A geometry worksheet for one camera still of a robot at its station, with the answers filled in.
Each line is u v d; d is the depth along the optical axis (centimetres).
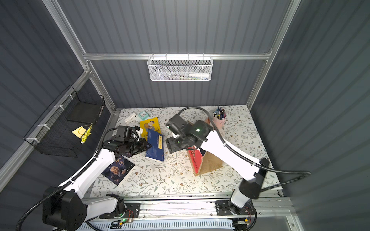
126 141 67
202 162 70
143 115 114
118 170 85
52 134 68
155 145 86
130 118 112
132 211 72
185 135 49
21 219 34
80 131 74
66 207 40
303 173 42
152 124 109
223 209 73
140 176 85
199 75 89
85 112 79
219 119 99
